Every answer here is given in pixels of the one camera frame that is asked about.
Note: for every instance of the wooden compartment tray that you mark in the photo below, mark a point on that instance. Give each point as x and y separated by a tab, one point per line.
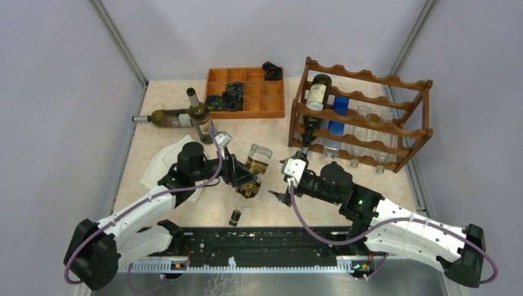
261	99

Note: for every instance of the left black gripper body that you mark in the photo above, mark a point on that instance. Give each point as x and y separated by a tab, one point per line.
226	170

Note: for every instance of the white folded cloth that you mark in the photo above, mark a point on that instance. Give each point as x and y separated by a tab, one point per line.
162	162

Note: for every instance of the lying green wine bottle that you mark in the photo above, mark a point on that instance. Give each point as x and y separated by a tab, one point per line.
175	118

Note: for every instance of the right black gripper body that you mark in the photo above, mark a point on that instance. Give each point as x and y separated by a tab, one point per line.
311	185

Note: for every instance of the green bottle front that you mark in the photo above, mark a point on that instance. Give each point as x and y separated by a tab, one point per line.
316	101

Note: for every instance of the blue square glass bottle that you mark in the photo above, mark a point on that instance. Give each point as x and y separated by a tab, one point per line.
333	147

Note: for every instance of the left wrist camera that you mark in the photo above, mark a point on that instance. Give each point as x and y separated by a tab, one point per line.
223	139

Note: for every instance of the black part behind tray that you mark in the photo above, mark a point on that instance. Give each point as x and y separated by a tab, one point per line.
272	72

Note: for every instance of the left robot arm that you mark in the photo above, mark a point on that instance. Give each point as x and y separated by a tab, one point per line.
98	249

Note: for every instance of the black part in tray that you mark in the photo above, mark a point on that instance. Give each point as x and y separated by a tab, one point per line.
233	97

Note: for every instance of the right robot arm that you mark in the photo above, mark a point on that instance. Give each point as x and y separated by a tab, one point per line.
379	225

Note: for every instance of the standing green bottle left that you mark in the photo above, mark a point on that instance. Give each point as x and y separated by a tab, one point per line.
200	116

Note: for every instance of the small clear labelled bottle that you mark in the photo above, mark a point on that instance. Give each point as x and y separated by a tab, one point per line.
257	162

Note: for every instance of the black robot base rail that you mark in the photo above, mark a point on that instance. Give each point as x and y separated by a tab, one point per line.
262	246

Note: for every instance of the wooden wine rack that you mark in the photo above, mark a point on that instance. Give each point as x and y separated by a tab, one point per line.
410	127

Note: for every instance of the white cable duct strip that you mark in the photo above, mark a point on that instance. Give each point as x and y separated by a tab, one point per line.
171	266

